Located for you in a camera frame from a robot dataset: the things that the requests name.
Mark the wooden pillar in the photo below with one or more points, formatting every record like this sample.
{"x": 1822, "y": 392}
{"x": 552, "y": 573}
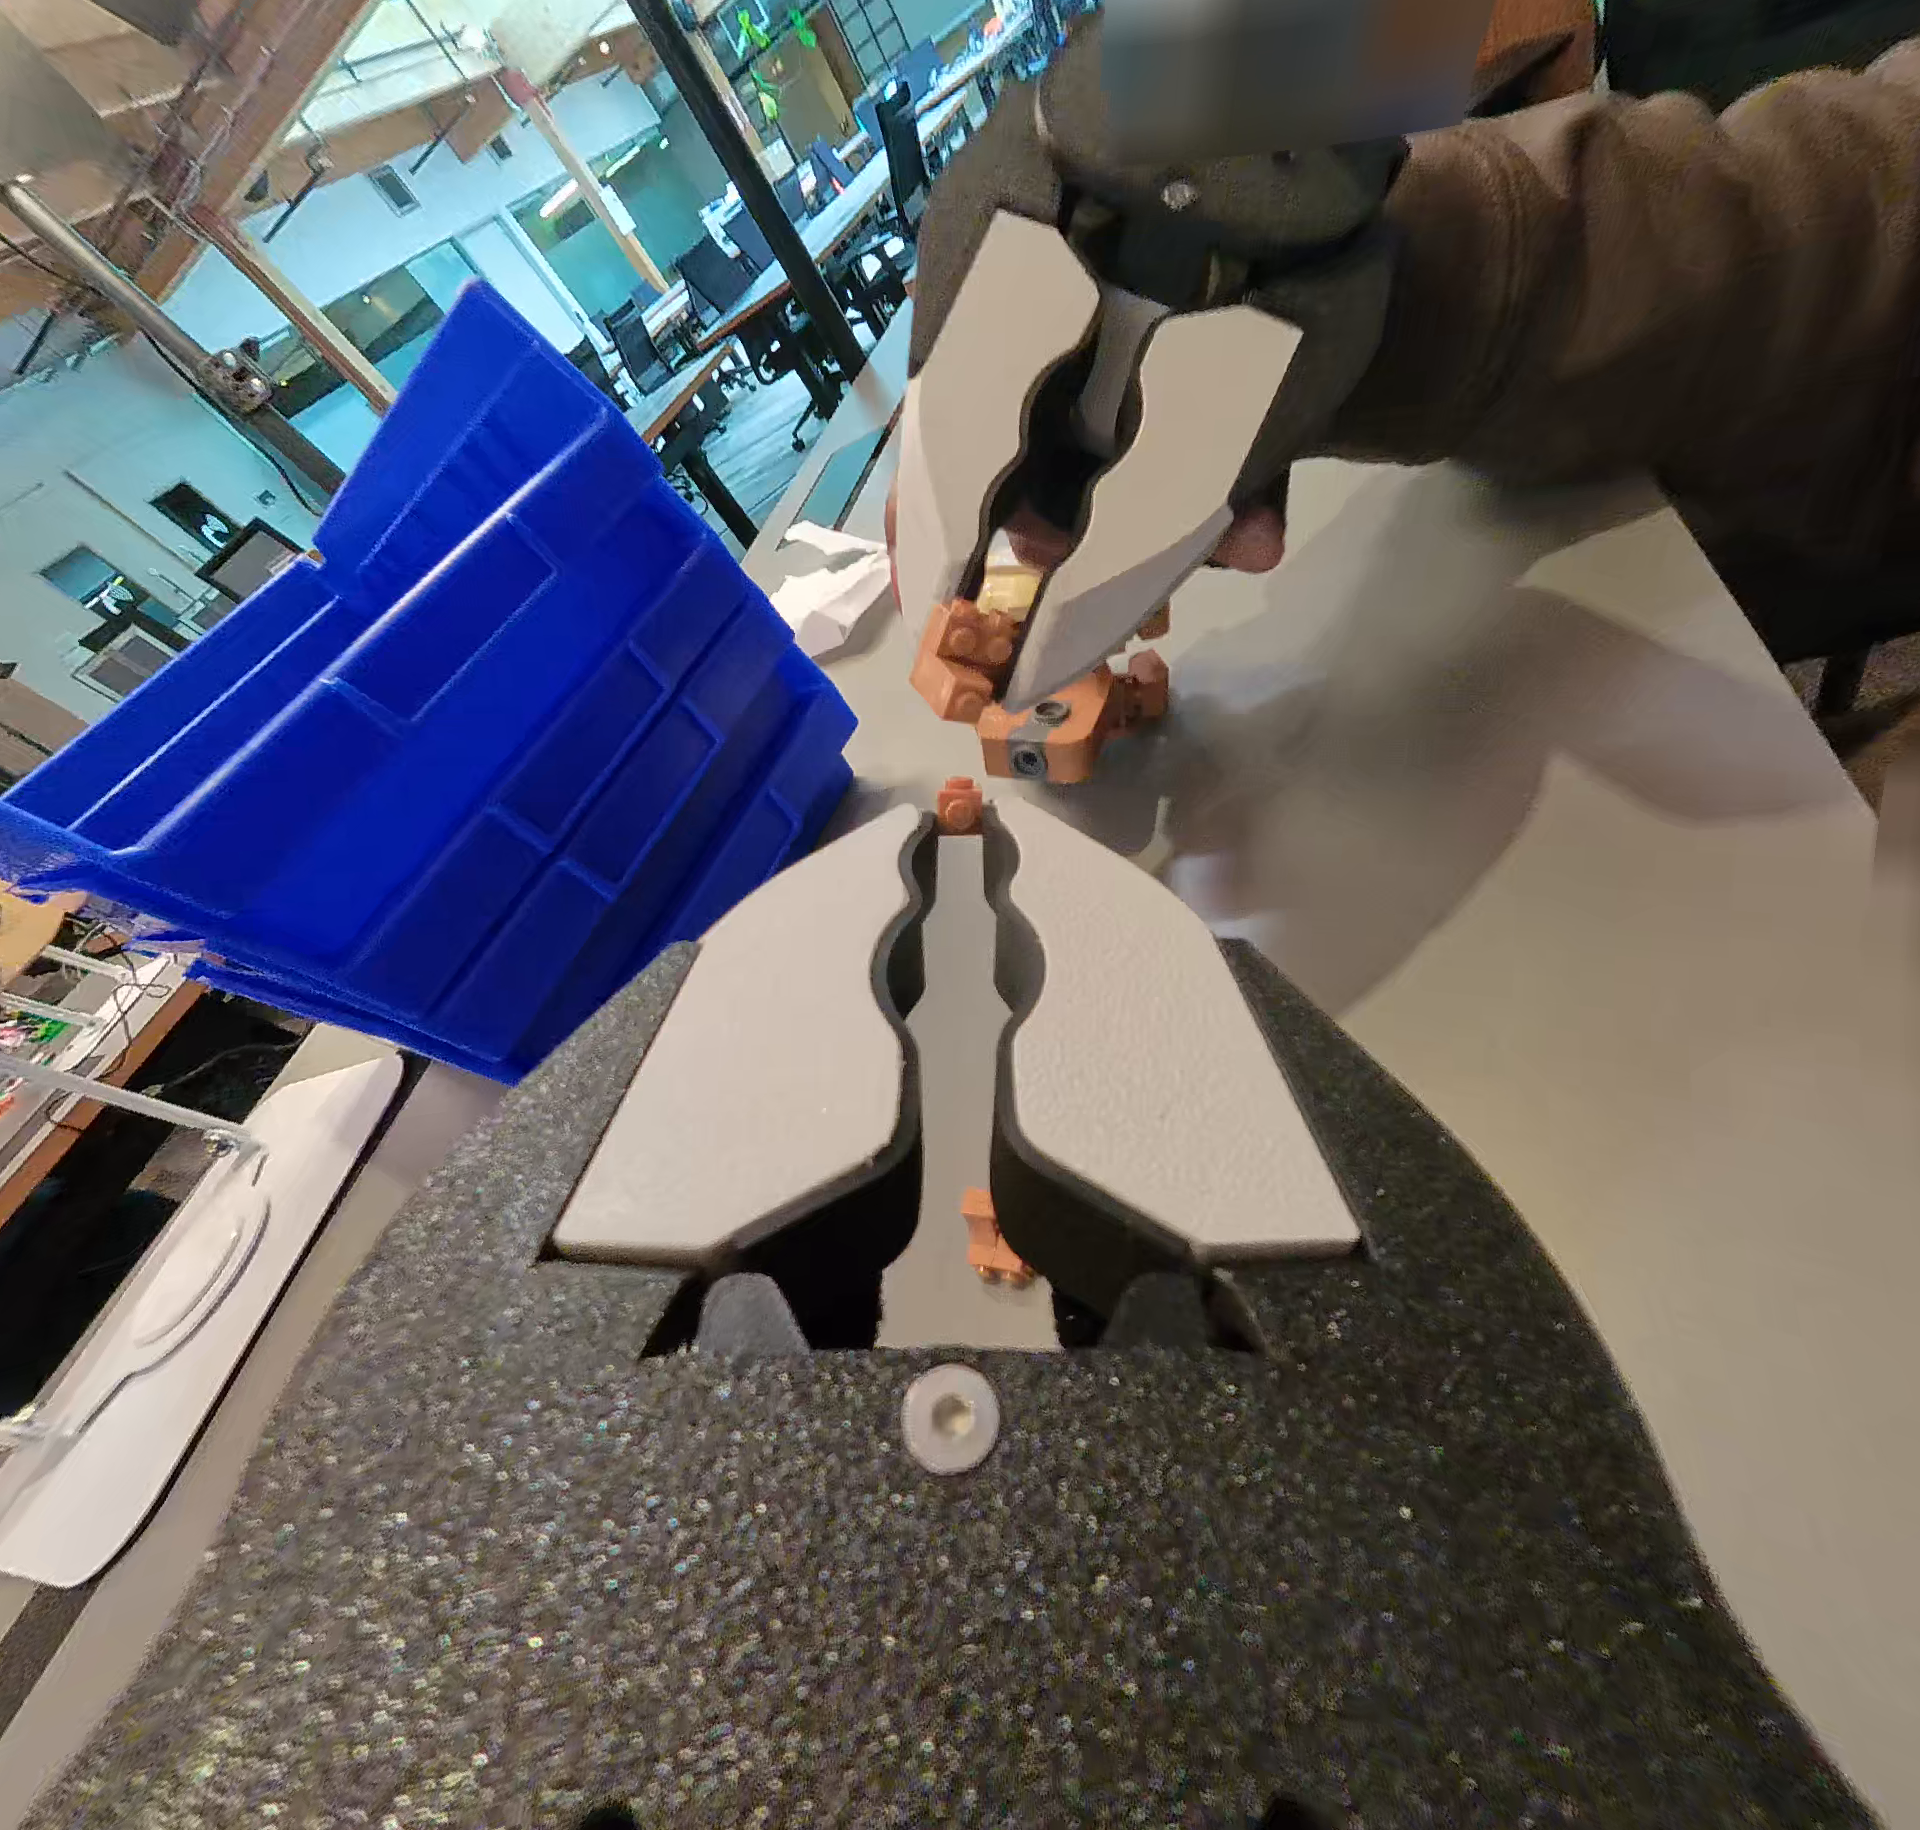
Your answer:
{"x": 1538, "y": 2}

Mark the grey desk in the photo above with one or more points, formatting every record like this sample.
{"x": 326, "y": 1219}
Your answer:
{"x": 1575, "y": 887}

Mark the black metal pole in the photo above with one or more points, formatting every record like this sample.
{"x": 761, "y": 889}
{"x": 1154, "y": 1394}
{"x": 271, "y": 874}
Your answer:
{"x": 721, "y": 135}

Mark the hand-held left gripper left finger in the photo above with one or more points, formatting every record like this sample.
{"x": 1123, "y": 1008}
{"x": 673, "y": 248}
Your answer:
{"x": 751, "y": 1080}

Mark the wood-edged grey table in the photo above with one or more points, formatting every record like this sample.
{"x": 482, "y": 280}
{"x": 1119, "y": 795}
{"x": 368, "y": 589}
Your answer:
{"x": 690, "y": 398}

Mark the group of black office chairs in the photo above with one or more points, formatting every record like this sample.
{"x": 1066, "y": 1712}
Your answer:
{"x": 781, "y": 257}

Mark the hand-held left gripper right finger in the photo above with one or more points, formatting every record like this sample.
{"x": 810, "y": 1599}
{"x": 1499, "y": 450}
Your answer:
{"x": 1170, "y": 1080}

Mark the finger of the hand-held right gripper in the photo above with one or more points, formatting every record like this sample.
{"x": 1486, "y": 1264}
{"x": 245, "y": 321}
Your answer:
{"x": 1186, "y": 465}
{"x": 976, "y": 360}

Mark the person's right hand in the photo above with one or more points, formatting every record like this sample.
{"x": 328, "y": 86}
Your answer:
{"x": 1253, "y": 542}

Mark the stack of blue plastic bins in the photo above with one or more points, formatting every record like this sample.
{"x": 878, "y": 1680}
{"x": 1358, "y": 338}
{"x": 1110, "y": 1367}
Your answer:
{"x": 451, "y": 752}

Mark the brown brick assembly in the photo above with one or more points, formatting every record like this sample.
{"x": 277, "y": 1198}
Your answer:
{"x": 1050, "y": 727}

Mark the white rounded flat plate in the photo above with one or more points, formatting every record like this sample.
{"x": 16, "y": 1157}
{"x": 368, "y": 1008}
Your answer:
{"x": 180, "y": 1322}

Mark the person's right forearm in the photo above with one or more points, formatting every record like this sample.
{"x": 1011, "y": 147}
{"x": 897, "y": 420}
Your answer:
{"x": 1650, "y": 287}

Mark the brown studded brick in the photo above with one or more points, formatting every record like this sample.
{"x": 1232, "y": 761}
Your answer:
{"x": 991, "y": 1237}

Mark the small brown brick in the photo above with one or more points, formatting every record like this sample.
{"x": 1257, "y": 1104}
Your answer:
{"x": 964, "y": 806}

